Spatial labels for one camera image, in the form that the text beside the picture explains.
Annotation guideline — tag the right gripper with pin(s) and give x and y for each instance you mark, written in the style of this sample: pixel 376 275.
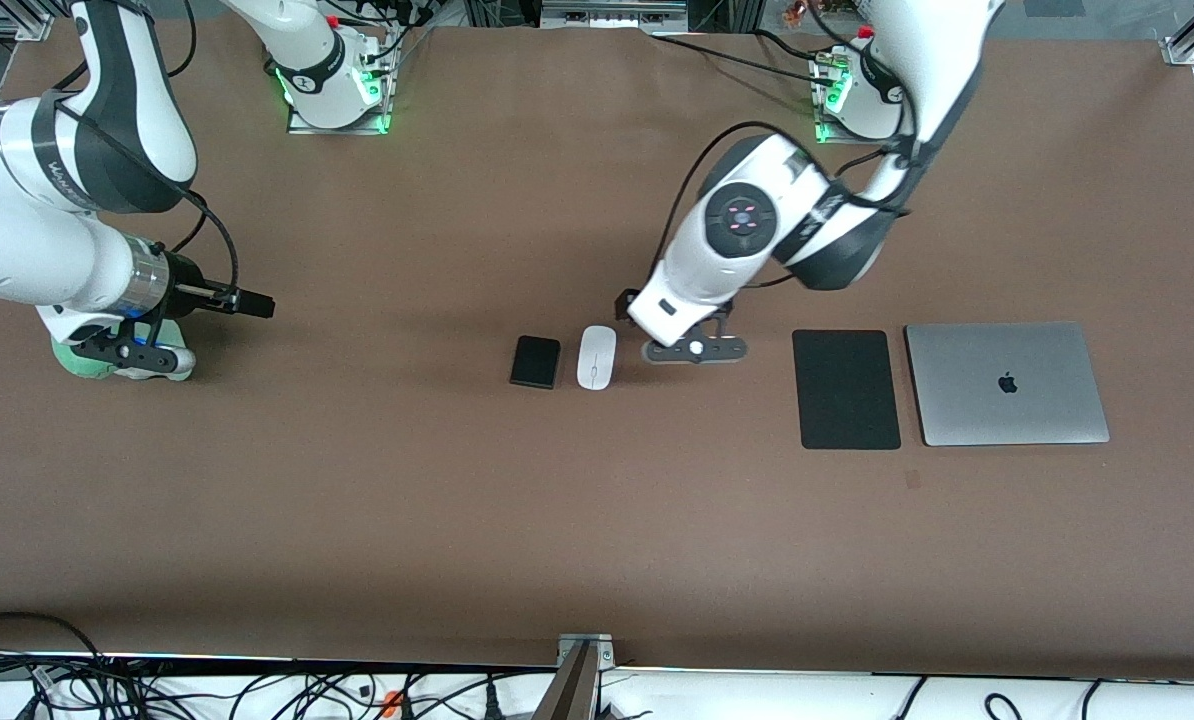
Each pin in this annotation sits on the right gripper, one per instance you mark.
pixel 185 277

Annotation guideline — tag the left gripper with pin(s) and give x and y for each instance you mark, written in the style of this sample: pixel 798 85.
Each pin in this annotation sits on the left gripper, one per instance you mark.
pixel 624 303

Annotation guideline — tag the white computer mouse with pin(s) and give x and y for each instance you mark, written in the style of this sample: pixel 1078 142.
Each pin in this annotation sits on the white computer mouse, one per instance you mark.
pixel 596 357

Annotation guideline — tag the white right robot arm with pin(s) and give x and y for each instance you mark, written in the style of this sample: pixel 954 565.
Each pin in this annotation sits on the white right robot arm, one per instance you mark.
pixel 17 250

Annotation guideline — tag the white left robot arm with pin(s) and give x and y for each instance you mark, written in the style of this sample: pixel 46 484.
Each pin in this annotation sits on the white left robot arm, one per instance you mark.
pixel 757 190

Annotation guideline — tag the black phone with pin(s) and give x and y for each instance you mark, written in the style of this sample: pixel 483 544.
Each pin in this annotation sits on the black phone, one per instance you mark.
pixel 536 362

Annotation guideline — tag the black mouse pad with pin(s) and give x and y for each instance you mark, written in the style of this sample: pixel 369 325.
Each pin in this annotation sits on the black mouse pad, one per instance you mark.
pixel 846 389

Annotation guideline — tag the green dinosaur plush toy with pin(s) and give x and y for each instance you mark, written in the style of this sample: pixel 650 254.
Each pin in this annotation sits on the green dinosaur plush toy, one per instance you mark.
pixel 67 362

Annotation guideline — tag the grey closed laptop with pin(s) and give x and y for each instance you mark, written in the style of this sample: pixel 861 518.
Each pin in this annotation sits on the grey closed laptop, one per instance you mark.
pixel 1007 384

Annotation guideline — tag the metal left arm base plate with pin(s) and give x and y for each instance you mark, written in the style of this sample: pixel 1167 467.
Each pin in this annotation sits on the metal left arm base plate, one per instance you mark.
pixel 825 125

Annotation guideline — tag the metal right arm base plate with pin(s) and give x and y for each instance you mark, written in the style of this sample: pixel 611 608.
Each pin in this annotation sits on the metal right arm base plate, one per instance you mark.
pixel 382 95

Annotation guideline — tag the aluminium frame profile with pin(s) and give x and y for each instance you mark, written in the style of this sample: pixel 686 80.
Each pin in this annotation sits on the aluminium frame profile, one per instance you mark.
pixel 612 15

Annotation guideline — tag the aluminium table edge bracket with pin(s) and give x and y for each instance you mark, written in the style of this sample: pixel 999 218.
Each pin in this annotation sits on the aluminium table edge bracket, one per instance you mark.
pixel 585 655

